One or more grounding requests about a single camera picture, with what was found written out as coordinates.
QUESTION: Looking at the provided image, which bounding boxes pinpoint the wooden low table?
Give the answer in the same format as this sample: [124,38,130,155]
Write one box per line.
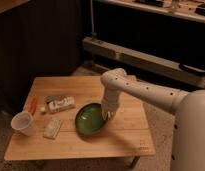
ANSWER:
[4,76,155,161]

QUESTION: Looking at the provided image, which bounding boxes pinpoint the white printed box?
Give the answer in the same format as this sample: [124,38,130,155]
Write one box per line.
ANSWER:
[48,96,75,113]

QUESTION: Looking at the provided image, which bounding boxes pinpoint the flat white packet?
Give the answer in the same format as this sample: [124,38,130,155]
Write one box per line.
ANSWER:
[43,118,62,139]

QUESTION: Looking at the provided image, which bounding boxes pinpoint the vertical metal pole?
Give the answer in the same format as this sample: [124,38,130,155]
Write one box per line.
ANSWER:
[90,0,96,41]

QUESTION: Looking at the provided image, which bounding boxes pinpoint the black object on shelf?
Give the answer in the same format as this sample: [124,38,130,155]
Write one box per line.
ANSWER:
[178,63,205,76]

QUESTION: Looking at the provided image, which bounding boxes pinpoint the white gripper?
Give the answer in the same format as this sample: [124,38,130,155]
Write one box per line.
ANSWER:
[101,88,120,120]

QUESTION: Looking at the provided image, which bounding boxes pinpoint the small white cube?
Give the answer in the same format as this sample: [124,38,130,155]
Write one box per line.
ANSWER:
[40,107,47,113]

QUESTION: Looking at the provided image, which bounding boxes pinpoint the green ceramic bowl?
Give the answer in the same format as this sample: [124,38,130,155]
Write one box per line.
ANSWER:
[75,103,106,135]

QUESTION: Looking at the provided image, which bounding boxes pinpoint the grey metal shelf rail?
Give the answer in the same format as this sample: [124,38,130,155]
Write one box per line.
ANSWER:
[82,37,205,89]

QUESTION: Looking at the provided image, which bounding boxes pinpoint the white plastic cup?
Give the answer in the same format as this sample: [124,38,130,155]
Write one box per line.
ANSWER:
[11,111,35,136]

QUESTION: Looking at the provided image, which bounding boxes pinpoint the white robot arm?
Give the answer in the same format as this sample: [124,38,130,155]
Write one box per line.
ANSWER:
[101,68,205,171]

